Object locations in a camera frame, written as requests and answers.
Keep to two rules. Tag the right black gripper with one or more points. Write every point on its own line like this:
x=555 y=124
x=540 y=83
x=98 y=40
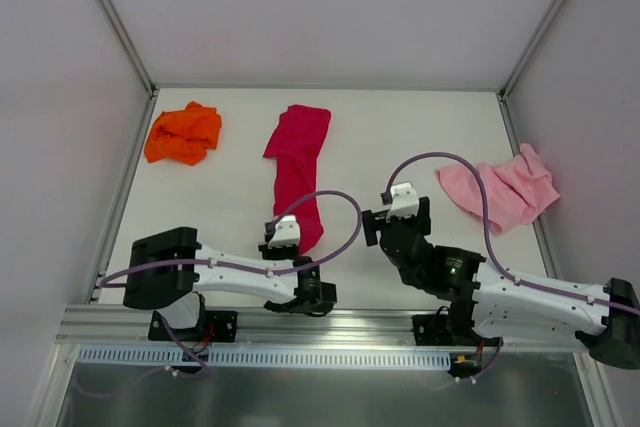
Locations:
x=373 y=223

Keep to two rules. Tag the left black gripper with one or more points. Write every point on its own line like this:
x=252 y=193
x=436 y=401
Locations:
x=278 y=252

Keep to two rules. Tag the red t shirt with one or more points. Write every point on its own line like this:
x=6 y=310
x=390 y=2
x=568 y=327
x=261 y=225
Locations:
x=295 y=146

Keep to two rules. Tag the pink t shirt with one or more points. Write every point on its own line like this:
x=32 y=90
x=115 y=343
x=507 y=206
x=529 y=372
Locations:
x=518 y=191

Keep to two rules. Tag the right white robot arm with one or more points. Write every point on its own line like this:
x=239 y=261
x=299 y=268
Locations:
x=486 y=303

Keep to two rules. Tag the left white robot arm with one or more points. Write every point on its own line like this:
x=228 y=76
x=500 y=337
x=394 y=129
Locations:
x=186 y=269

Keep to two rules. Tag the orange t shirt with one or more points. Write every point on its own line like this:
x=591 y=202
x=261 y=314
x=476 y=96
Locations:
x=185 y=136

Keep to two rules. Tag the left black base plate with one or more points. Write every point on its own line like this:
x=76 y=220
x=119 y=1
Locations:
x=217 y=326

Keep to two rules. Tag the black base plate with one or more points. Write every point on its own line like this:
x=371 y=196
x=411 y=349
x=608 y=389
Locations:
x=430 y=331
x=217 y=326

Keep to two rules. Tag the white slotted cable duct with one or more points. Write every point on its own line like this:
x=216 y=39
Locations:
x=268 y=357

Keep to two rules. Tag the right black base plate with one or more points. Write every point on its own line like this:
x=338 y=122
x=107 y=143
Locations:
x=430 y=331

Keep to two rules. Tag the aluminium mounting rail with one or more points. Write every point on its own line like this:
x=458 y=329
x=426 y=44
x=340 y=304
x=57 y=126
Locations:
x=382 y=329

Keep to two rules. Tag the left aluminium frame post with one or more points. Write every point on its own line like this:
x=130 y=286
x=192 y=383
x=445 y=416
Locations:
x=121 y=33

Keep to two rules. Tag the aluminium frame post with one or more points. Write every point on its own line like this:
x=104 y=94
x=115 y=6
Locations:
x=542 y=29
x=121 y=33

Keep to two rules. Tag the right aluminium frame post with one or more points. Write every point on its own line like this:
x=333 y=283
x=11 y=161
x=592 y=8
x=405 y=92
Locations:
x=542 y=29

